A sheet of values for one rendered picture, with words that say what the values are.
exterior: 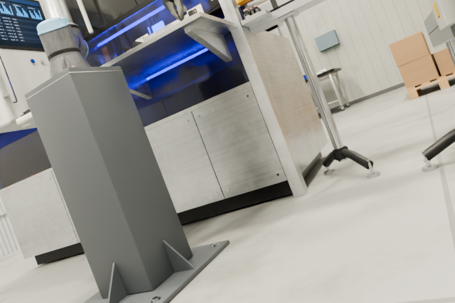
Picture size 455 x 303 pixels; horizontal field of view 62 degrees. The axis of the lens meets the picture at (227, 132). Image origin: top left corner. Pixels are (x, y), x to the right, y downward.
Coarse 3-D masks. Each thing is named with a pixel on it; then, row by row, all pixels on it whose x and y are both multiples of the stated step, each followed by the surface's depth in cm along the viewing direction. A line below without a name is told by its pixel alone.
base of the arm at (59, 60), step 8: (72, 48) 136; (48, 56) 135; (56, 56) 134; (64, 56) 134; (72, 56) 135; (80, 56) 137; (56, 64) 133; (64, 64) 133; (72, 64) 133; (80, 64) 135; (88, 64) 138; (56, 72) 132
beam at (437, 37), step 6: (432, 12) 131; (426, 18) 150; (432, 18) 136; (426, 24) 156; (432, 24) 141; (432, 30) 146; (438, 30) 133; (444, 30) 122; (450, 30) 112; (432, 36) 151; (438, 36) 137; (444, 36) 125; (450, 36) 115; (432, 42) 157; (438, 42) 142; (444, 42) 130
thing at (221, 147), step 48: (288, 48) 261; (240, 96) 187; (288, 96) 216; (192, 144) 201; (240, 144) 190; (0, 192) 265; (48, 192) 247; (192, 192) 205; (240, 192) 194; (48, 240) 254
